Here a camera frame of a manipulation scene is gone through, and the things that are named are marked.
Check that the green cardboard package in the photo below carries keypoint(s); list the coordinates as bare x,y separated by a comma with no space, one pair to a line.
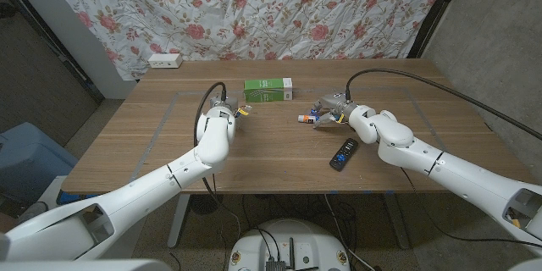
267,90

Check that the grey sneaker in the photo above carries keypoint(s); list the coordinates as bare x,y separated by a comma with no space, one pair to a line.
33,211

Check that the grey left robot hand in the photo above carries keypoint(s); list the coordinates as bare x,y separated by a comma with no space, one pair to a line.
230,102

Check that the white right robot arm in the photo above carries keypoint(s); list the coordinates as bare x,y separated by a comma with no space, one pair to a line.
444,169

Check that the black backdrop pole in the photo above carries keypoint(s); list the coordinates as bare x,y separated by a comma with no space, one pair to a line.
436,12

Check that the blue-grey plastic bin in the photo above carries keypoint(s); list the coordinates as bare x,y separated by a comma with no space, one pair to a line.
29,156

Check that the black floor fan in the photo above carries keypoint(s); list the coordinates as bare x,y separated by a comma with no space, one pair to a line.
206,204

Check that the white power strip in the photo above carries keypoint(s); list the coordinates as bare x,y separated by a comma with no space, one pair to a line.
165,60

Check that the orange white glue stick body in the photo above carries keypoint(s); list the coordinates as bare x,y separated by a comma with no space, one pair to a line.
305,118

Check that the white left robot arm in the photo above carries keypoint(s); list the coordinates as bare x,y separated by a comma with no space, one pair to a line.
148,190

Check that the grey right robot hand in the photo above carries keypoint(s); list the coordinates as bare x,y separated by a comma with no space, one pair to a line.
334,102

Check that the white table leg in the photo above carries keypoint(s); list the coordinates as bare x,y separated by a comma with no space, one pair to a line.
398,220
178,220

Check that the black TV remote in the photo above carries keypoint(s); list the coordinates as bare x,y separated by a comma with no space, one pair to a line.
344,154

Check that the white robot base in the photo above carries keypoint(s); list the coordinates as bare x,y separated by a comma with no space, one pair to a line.
292,245

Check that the floral backdrop cloth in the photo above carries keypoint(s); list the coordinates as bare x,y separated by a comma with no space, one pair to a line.
254,12

